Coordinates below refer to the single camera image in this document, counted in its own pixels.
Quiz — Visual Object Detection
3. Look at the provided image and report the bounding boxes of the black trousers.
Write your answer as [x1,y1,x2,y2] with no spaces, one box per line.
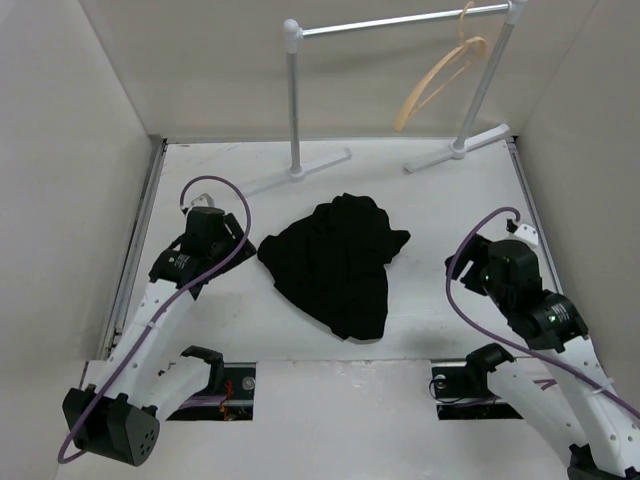
[257,193,411,342]

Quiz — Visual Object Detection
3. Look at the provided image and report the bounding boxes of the beige wooden clothes hanger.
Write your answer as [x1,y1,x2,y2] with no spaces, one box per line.
[392,1,488,132]

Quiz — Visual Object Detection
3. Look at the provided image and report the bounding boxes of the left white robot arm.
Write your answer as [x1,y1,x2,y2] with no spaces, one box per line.
[58,206,256,466]

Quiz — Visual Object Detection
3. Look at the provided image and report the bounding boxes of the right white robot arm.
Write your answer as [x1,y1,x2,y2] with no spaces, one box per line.
[445,234,639,479]

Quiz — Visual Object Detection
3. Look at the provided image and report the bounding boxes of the white metal clothes rack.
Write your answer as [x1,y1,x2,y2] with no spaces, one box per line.
[242,1,526,197]

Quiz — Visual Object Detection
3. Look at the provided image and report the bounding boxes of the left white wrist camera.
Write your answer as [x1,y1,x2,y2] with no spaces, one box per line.
[185,193,215,210]

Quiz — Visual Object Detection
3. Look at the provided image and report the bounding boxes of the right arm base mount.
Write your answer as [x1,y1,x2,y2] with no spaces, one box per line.
[429,362,522,421]

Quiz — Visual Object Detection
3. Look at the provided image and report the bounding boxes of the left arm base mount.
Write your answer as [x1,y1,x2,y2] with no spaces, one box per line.
[168,363,257,422]

